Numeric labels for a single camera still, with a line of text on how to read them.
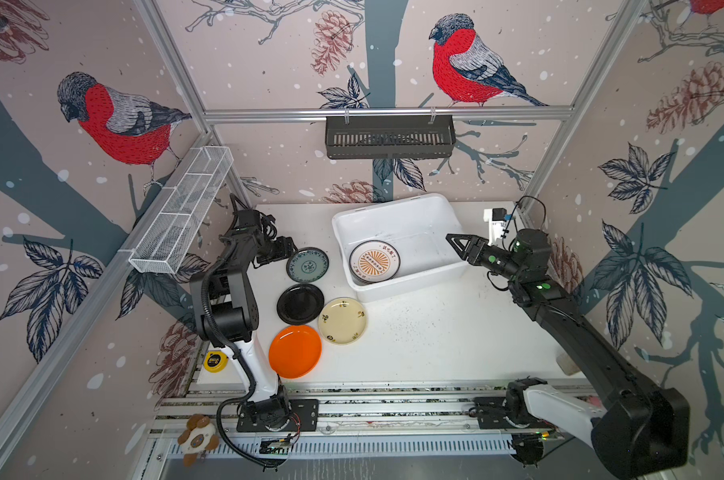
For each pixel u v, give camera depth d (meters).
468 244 0.67
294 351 0.83
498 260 0.65
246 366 0.56
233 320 0.51
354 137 1.07
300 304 0.98
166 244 0.71
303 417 0.73
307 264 1.04
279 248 0.86
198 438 0.68
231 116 1.02
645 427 0.36
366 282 0.95
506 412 0.72
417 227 1.13
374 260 1.02
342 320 0.91
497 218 0.67
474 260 0.66
